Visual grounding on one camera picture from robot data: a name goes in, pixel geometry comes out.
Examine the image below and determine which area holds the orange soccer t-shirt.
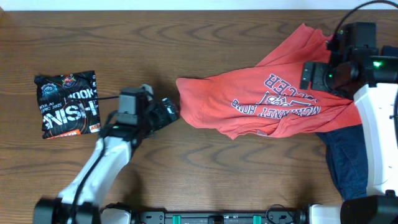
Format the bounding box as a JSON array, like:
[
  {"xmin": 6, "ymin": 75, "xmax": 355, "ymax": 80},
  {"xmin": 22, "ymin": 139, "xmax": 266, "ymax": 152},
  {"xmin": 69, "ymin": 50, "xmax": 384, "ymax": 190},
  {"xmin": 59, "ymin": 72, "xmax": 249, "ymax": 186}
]
[{"xmin": 176, "ymin": 24, "xmax": 361, "ymax": 139}]

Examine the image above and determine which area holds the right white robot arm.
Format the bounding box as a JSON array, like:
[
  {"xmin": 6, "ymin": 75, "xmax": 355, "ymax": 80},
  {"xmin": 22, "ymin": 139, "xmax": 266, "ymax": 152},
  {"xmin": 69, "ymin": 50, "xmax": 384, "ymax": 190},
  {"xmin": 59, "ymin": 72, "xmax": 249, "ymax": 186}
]
[{"xmin": 300, "ymin": 56, "xmax": 397, "ymax": 223}]

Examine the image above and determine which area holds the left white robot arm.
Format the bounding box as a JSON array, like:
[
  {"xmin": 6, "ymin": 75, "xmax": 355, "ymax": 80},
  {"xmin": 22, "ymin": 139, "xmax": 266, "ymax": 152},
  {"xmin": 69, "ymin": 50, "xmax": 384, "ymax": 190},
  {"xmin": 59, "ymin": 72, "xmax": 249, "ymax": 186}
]
[{"xmin": 33, "ymin": 98, "xmax": 179, "ymax": 223}]

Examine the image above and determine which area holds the navy blue garment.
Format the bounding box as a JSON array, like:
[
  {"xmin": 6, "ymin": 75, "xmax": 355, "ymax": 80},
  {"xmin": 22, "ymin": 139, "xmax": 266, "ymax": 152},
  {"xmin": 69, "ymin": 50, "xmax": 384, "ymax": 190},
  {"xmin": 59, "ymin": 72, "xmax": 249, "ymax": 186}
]
[{"xmin": 316, "ymin": 45, "xmax": 398, "ymax": 202}]

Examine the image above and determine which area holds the folded black printed shirt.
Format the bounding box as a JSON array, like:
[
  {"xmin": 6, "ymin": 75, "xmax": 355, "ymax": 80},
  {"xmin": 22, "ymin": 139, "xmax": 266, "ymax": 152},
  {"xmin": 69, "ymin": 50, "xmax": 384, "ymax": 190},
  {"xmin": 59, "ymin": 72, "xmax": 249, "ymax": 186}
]
[{"xmin": 34, "ymin": 71, "xmax": 101, "ymax": 139}]

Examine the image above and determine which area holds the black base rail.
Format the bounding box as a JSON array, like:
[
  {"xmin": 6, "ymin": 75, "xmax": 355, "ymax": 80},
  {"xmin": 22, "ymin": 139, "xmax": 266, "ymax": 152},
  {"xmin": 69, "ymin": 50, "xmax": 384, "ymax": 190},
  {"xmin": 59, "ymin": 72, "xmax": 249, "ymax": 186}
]
[{"xmin": 102, "ymin": 203, "xmax": 308, "ymax": 224}]

